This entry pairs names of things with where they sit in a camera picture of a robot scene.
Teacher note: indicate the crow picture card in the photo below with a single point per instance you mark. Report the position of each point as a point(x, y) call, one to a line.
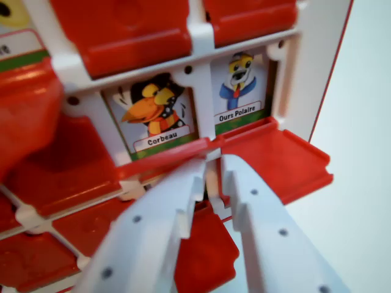
point(152, 113)

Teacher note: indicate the red and white game board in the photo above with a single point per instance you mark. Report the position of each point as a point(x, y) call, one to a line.
point(91, 88)

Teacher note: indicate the red board flap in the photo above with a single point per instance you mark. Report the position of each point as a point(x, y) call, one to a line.
point(250, 18)
point(159, 157)
point(64, 171)
point(207, 253)
point(128, 33)
point(281, 164)

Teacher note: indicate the polar bear picture card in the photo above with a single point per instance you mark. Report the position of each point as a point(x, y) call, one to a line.
point(239, 88)

